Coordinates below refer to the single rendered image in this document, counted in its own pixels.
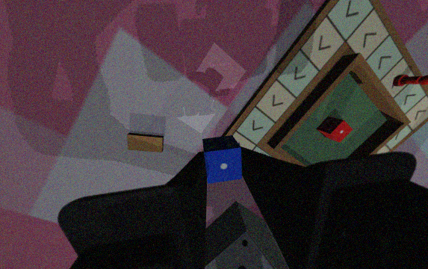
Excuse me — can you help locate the wooden tray with green floor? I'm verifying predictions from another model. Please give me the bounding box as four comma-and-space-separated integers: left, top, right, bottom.
232, 0, 428, 167

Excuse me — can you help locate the red pawn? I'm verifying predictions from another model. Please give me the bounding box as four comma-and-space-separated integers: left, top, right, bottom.
393, 74, 428, 87

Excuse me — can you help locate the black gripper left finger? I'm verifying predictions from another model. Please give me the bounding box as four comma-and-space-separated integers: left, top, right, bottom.
58, 152, 207, 269

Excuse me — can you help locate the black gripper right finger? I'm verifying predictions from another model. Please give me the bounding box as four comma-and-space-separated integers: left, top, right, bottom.
241, 146, 417, 269

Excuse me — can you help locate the blue die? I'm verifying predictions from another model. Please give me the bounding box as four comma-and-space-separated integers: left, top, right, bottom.
202, 135, 242, 184

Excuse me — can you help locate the red die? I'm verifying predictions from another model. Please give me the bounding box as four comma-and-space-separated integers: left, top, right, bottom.
317, 117, 353, 143

